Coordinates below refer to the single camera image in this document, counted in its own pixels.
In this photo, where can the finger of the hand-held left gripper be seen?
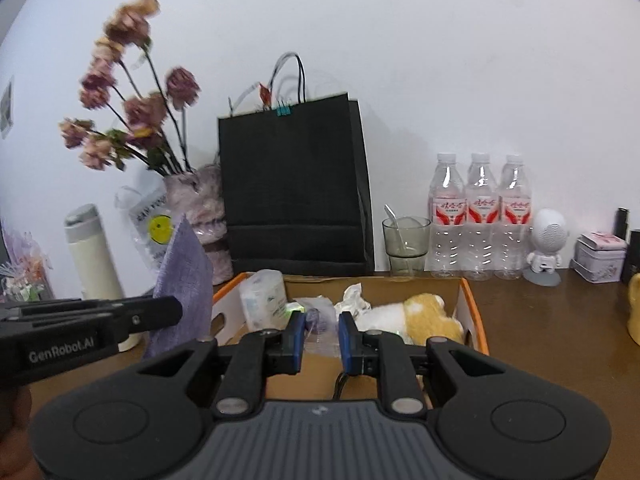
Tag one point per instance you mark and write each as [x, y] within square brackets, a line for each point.
[155, 312]
[50, 310]

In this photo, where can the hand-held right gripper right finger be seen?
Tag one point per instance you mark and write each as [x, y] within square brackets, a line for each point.
[345, 340]

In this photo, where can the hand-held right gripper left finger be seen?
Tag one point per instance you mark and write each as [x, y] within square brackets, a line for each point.
[297, 335]

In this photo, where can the iridescent clear plastic bag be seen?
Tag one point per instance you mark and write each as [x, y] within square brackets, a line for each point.
[322, 335]

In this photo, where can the white tissue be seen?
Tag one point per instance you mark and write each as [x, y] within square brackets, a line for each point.
[352, 302]

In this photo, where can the red cardboard box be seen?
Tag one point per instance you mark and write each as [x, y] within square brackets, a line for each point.
[310, 382]

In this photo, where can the white plastic canister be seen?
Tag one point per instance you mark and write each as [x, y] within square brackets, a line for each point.
[262, 300]

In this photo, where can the purple cloth pouch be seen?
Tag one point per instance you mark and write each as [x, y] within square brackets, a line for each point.
[185, 265]

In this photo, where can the white and yellow plush toy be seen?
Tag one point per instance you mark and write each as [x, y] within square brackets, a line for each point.
[425, 317]

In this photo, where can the wooden desktop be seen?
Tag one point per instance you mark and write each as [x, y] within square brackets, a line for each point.
[550, 320]

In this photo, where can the person's left hand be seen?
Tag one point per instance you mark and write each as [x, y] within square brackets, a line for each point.
[12, 435]

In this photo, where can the clear wrapped flower bouquet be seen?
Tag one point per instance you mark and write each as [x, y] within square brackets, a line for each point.
[25, 270]

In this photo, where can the white thermos bottle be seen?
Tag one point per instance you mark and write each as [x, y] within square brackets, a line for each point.
[95, 260]

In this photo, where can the clear smiley plastic bag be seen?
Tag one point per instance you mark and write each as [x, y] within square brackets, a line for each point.
[150, 230]

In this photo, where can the grey drinking glass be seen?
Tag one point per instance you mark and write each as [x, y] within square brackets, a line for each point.
[407, 255]

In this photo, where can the pink textured vase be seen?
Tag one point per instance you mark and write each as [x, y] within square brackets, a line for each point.
[205, 200]

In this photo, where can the clear spoon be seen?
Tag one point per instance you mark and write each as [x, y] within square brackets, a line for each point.
[395, 222]

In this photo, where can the black paper bag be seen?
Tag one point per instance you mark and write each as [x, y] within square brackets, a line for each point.
[290, 185]

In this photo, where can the clear water bottle red label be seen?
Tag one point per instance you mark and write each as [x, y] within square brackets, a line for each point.
[514, 210]
[481, 210]
[446, 210]

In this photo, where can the dried pink roses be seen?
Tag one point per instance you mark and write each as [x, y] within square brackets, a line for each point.
[140, 110]

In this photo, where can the teal binder clip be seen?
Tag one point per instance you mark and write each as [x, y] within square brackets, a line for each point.
[284, 109]

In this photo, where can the white robot figure speaker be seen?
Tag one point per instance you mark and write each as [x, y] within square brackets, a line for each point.
[547, 232]

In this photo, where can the printed tin box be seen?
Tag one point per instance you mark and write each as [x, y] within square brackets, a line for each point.
[597, 260]

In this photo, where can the yellow cup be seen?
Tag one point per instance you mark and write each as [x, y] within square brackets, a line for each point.
[634, 310]

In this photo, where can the black box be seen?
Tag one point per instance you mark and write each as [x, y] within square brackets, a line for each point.
[632, 255]

